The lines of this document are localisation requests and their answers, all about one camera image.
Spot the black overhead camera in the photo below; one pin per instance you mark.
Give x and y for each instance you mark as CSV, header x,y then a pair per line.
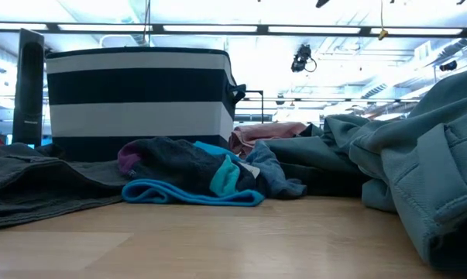
x,y
301,58

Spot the teal-grey garment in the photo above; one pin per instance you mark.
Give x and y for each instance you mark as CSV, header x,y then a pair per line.
x,y
314,155

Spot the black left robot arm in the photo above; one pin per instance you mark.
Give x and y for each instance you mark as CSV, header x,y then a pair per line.
x,y
28,97

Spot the navy white striped fabric bin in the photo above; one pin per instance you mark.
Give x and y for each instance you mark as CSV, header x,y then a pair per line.
x,y
140,85

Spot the black aluminium table frame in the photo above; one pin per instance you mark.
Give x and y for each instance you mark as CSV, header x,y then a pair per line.
x,y
217,24

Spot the large teal-grey sweatshirt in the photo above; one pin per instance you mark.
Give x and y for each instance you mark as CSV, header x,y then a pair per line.
x,y
430,155

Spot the pink garment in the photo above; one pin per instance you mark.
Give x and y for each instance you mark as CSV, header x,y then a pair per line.
x,y
264,131

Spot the yellow hanging tag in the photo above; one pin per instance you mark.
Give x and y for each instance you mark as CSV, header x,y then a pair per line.
x,y
383,35

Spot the dark grey garment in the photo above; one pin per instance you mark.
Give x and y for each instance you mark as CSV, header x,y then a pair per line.
x,y
43,182

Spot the bright blue garment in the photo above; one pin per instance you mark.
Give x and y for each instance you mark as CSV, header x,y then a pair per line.
x,y
159,193

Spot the slate blue garment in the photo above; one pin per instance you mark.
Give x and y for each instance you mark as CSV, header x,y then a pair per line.
x,y
272,170

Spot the dark sock teal purple patches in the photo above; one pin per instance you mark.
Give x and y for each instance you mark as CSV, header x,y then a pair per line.
x,y
171,162

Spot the black ceiling fixture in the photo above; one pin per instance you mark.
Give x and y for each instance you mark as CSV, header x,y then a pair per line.
x,y
448,66

